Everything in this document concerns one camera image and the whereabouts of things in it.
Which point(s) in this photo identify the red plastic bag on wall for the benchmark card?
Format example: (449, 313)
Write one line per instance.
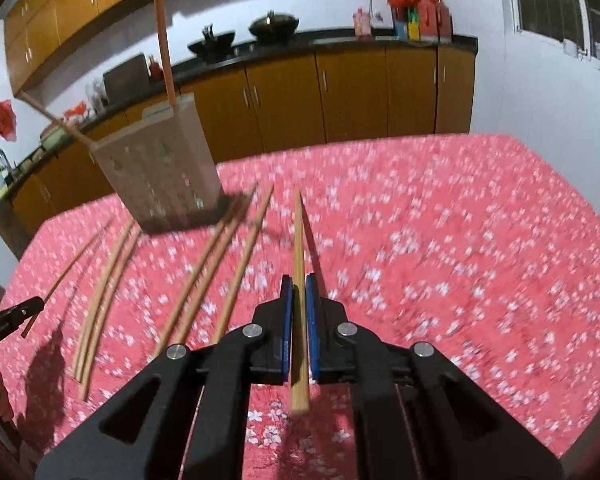
(4, 119)

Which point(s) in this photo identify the wooden wall cabinets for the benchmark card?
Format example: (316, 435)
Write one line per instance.
(70, 5)

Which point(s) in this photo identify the green basin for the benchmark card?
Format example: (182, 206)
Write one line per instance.
(54, 137)

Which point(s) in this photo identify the small white cup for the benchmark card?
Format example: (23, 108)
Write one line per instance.
(570, 47)

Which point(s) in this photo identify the black wok with utensils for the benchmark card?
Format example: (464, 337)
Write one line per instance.
(211, 44)

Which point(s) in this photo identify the small red bottle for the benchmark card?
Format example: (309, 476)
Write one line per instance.
(155, 69)

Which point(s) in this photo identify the wooden base cabinets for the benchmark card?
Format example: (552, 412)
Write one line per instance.
(355, 95)

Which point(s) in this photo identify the yellow green bottle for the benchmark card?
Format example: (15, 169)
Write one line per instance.
(411, 25)

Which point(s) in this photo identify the black kitchen countertop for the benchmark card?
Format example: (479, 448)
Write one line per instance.
(330, 40)

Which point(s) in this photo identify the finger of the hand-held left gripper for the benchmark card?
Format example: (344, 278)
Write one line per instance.
(27, 306)

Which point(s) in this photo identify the dark wooden cutting board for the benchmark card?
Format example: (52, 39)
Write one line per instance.
(126, 77)

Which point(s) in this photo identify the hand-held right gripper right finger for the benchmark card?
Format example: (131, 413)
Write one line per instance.
(312, 310)

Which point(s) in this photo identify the red plastic bag on countertop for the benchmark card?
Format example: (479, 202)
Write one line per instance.
(75, 111)

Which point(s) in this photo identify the light wooden chopstick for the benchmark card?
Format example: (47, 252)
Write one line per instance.
(100, 320)
(164, 50)
(55, 119)
(191, 295)
(93, 310)
(245, 260)
(299, 240)
(202, 296)

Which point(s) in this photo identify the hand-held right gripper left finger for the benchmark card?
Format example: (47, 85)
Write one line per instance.
(286, 310)

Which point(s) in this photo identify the white plastic bag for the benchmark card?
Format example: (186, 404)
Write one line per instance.
(95, 94)

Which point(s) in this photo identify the dark thin wooden chopstick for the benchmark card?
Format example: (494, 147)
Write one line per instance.
(55, 287)

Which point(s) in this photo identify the black wok with lid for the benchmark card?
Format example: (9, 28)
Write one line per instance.
(274, 27)

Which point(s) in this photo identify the group of condiment bottles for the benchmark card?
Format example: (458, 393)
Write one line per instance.
(435, 22)

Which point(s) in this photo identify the red floral tablecloth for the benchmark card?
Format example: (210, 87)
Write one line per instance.
(430, 260)

